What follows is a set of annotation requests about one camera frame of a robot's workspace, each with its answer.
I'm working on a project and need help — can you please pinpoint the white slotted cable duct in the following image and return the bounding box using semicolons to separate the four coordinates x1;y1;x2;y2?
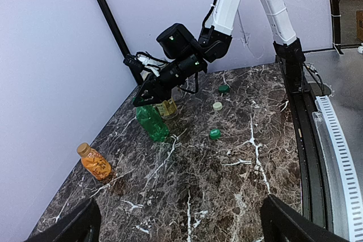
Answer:
313;96;362;241

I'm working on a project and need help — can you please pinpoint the right black frame post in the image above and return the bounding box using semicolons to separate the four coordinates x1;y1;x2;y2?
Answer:
83;0;147;86

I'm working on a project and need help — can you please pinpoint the cream bottle cap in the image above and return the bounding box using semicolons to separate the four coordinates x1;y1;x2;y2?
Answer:
213;102;223;111

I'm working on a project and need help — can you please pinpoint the small green soda cap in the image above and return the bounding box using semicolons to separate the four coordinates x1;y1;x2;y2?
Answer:
209;129;221;139

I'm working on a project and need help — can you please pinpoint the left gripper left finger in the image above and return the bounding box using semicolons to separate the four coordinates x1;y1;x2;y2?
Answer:
26;198;102;242

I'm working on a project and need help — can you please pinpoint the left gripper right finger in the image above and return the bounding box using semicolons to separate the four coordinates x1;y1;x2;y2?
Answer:
260;194;345;242

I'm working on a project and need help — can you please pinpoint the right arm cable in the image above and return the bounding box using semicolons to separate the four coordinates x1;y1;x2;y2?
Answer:
181;71;199;94

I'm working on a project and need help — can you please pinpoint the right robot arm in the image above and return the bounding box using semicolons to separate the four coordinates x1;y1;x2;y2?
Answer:
133;0;306;107

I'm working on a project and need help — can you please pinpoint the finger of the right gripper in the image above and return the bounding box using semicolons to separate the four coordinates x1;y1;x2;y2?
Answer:
133;79;159;107

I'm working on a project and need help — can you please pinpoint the green bottle cap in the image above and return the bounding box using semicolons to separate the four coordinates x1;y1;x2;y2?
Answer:
218;84;230;94

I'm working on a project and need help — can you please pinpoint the green soda bottle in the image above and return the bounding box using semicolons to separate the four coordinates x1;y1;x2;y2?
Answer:
136;105;169;142

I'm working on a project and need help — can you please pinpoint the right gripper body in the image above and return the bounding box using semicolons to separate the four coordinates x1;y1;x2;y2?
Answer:
147;74;172;97

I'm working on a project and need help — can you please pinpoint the yellow tea bottle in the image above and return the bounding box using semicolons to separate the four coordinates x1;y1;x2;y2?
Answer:
154;98;178;120

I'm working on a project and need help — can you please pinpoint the orange drink bottle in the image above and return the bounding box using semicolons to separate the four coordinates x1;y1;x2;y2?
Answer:
77;143;112;181

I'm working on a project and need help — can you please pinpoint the black front rail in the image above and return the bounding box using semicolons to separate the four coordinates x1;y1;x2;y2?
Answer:
276;56;334;231

